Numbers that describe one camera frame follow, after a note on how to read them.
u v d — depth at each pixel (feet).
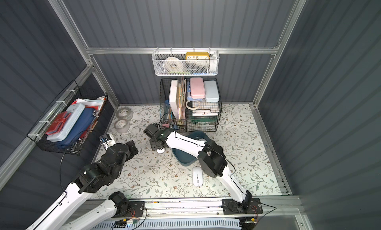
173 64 2.77
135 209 2.41
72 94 2.53
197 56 2.85
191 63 2.98
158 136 2.21
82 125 2.23
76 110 2.28
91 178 1.48
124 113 3.69
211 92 3.22
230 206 2.41
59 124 2.04
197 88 3.10
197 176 2.69
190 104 3.07
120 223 2.37
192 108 2.94
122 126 3.54
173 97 2.94
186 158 2.77
